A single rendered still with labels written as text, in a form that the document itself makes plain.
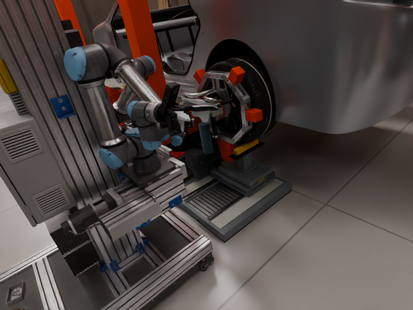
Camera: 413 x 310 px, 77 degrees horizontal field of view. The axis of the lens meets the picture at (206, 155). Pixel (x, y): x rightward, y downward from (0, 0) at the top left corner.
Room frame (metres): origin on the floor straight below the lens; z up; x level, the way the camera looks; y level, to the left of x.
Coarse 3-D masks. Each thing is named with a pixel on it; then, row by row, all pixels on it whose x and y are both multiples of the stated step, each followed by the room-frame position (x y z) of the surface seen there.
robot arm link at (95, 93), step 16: (80, 48) 1.10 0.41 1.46; (96, 48) 1.14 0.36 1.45; (64, 64) 1.12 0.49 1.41; (80, 64) 1.05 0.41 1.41; (96, 64) 1.10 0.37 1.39; (80, 80) 1.08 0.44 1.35; (96, 80) 1.09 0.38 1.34; (96, 96) 1.09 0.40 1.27; (96, 112) 1.09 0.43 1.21; (112, 112) 1.13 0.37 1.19; (112, 128) 1.10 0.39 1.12; (112, 144) 1.08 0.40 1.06; (128, 144) 1.14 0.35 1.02; (112, 160) 1.05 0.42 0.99; (128, 160) 1.11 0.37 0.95
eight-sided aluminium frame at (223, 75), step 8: (208, 72) 1.98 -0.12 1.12; (216, 72) 1.95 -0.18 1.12; (224, 72) 1.89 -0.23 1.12; (208, 80) 2.04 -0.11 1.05; (224, 80) 1.82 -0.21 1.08; (200, 88) 2.07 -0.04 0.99; (232, 88) 1.76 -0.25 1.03; (240, 88) 1.76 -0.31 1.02; (200, 96) 2.10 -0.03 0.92; (240, 96) 1.70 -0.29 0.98; (248, 96) 1.72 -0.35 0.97; (240, 104) 1.71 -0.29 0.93; (248, 104) 1.70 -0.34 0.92; (248, 128) 1.69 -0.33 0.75; (224, 136) 1.90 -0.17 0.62; (232, 136) 1.88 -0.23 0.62; (240, 136) 1.74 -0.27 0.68
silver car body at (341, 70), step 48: (192, 0) 2.39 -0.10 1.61; (240, 0) 1.94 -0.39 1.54; (288, 0) 1.64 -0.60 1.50; (336, 0) 1.41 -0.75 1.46; (384, 0) 1.44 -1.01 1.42; (192, 48) 4.78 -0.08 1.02; (288, 48) 1.64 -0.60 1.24; (336, 48) 1.40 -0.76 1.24; (384, 48) 1.29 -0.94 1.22; (288, 96) 1.64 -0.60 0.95; (336, 96) 1.38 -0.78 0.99; (384, 96) 1.32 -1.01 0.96
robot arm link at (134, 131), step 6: (126, 132) 1.21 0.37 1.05; (132, 132) 1.20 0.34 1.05; (138, 132) 1.19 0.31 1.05; (132, 138) 1.18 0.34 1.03; (138, 138) 1.18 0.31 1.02; (138, 144) 1.17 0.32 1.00; (138, 150) 1.16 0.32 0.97; (144, 150) 1.19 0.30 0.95; (150, 150) 1.21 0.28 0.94; (138, 156) 1.18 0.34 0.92; (144, 156) 1.19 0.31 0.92
